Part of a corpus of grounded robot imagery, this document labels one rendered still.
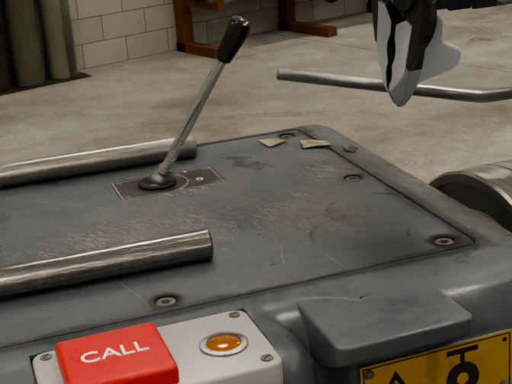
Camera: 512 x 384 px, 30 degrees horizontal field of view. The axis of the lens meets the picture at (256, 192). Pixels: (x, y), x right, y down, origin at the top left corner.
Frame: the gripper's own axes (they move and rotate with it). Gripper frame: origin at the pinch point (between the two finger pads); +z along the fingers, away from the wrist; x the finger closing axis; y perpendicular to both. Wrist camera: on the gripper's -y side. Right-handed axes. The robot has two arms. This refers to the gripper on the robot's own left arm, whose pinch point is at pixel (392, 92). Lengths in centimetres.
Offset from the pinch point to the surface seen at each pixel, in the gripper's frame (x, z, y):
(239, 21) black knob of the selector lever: 2.4, -7.6, -13.5
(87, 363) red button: -27.6, -2.0, -32.7
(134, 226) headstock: -6.1, 4.8, -25.3
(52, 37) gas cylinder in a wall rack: 614, 257, 45
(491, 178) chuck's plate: -6.7, 6.5, 7.1
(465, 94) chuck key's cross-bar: 1.0, 2.1, 8.4
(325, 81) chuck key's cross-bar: 6.3, 1.2, -3.7
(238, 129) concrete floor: 401, 238, 121
